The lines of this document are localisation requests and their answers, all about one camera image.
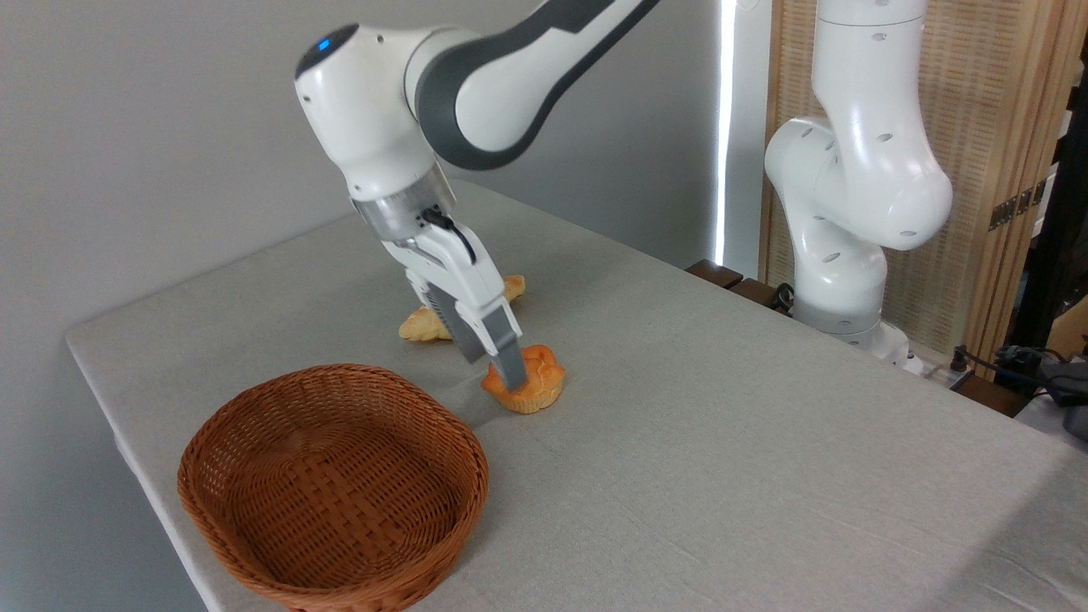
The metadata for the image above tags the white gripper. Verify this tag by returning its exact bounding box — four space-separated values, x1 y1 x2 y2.
380 224 530 394

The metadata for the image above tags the round orange bread bun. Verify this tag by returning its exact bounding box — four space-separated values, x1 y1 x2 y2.
481 344 567 415

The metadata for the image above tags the long leaf-shaped bread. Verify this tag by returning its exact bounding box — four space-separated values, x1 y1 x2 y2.
399 275 527 343

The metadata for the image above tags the brown wicker basket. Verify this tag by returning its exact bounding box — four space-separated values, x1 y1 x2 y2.
177 364 490 612

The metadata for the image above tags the dark brown wooden block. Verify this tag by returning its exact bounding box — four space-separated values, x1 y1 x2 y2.
729 278 791 312
686 259 745 291
949 374 1031 418

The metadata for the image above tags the grey table cloth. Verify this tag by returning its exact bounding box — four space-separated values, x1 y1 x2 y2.
65 178 1088 612

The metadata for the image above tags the brass screen hinge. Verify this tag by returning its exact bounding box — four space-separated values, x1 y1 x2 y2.
989 177 1049 232

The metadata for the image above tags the bamboo folding screen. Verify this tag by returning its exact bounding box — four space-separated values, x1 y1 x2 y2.
759 0 1088 366

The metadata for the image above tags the black metal stand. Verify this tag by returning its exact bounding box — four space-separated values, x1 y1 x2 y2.
1011 38 1088 349

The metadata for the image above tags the brown cardboard box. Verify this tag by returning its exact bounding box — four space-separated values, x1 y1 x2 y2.
1045 296 1088 360

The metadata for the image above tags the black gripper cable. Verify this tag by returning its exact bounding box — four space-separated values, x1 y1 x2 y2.
420 207 479 266

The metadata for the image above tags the black power adapter with cables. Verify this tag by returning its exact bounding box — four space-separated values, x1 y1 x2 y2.
950 343 1088 409

